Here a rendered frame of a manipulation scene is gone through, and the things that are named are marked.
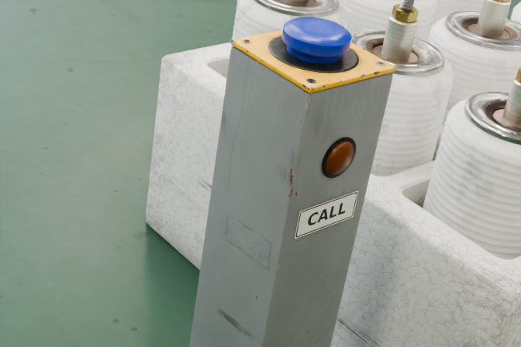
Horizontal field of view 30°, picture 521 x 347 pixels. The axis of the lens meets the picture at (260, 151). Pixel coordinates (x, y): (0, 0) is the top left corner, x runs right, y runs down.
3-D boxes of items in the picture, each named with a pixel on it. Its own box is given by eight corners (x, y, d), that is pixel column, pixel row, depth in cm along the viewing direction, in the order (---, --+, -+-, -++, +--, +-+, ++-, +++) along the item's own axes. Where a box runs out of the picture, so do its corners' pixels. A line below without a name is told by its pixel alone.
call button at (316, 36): (360, 68, 57) (366, 36, 56) (310, 80, 55) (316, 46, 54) (314, 42, 59) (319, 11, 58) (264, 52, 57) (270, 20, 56)
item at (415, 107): (419, 280, 81) (474, 86, 72) (307, 277, 79) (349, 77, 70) (390, 216, 89) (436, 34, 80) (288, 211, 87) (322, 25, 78)
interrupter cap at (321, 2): (356, 12, 83) (357, 4, 83) (295, 26, 78) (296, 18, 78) (293, -19, 87) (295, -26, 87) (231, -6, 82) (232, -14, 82)
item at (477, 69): (496, 200, 94) (550, 28, 85) (482, 251, 86) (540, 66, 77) (401, 172, 96) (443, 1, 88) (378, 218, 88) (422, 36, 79)
